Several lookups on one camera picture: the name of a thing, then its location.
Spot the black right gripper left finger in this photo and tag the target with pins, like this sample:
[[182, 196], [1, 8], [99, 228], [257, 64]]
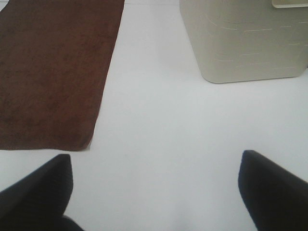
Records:
[[38, 201]]

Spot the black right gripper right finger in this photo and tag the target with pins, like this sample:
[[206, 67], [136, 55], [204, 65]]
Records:
[[276, 199]]

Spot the brown towel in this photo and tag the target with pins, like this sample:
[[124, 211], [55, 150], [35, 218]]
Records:
[[54, 60]]

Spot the beige plastic bin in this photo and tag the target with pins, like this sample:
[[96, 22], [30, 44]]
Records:
[[246, 40]]

